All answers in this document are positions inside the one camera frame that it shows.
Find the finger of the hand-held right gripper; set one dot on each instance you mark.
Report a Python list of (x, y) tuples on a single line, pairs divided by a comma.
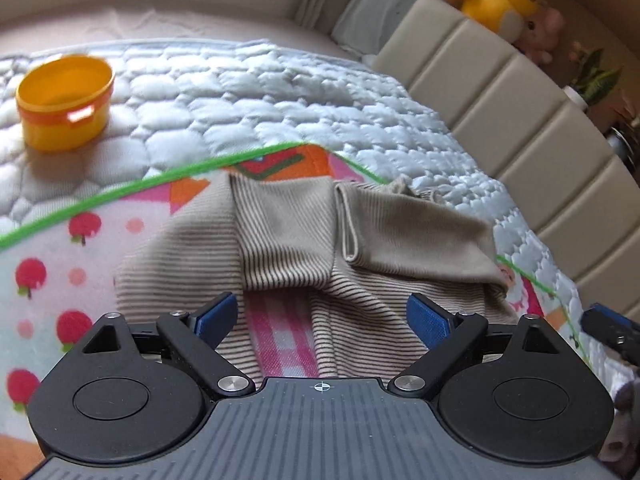
[(607, 329)]

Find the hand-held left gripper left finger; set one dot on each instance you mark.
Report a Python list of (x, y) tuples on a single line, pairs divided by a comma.
[(219, 316)]

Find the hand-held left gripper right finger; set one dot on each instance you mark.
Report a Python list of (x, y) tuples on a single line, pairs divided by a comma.
[(427, 319)]

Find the brown striped sweater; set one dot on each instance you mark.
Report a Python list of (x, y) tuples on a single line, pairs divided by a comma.
[(280, 240)]

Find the person's right hand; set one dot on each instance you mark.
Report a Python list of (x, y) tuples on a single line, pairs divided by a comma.
[(622, 410)]

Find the colourful cartoon printed blanket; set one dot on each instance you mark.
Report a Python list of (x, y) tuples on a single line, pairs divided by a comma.
[(50, 270)]

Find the white quilted mattress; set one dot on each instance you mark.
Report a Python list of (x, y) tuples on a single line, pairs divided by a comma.
[(250, 100)]

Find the beige padded headboard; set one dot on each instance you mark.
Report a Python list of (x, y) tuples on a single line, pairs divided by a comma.
[(525, 110)]

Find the potted green plant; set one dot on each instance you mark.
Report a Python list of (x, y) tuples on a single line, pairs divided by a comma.
[(597, 82)]

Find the yellow plastic tub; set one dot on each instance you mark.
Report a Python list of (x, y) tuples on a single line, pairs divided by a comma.
[(62, 110)]

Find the pink plush toy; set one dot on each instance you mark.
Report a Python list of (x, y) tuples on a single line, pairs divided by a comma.
[(542, 35)]

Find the pale blue cloth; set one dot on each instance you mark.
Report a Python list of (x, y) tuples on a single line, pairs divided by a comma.
[(380, 5)]

